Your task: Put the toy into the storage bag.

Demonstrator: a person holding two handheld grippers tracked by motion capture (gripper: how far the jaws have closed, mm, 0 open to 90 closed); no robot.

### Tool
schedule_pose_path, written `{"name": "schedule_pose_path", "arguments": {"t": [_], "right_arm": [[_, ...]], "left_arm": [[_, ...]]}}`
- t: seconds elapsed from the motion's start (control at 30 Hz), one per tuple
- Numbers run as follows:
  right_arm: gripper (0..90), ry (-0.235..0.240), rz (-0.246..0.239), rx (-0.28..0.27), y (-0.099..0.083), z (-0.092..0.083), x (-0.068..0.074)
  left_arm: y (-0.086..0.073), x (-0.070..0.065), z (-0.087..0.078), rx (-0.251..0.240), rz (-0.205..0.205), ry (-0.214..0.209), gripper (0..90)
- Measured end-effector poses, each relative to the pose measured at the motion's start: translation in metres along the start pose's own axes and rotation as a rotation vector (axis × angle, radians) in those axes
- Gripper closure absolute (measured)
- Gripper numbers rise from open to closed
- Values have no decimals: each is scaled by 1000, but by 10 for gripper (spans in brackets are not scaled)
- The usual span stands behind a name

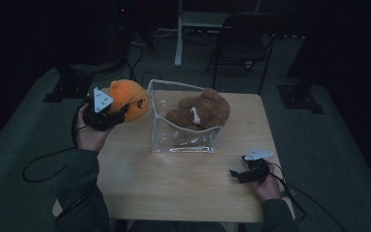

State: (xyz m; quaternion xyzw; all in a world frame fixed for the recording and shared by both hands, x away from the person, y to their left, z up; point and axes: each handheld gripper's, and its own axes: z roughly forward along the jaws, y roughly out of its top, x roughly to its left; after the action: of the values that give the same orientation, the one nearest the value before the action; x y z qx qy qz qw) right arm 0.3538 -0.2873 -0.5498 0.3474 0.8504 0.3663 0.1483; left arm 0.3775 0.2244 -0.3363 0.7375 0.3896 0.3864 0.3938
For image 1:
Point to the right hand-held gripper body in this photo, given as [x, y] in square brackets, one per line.
[258, 168]

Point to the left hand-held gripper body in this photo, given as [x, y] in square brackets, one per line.
[99, 116]

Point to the orange round plush toy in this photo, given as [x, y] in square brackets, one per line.
[129, 96]

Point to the brown teddy bear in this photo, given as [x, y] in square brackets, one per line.
[206, 111]

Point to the person's left hand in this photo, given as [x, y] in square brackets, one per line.
[90, 138]

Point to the person's right hand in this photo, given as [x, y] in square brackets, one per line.
[270, 190]

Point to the black stand base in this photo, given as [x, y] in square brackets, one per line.
[69, 85]
[298, 96]

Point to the black folding chair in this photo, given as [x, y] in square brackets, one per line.
[243, 45]

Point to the white desk frame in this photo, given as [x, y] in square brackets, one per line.
[179, 38]

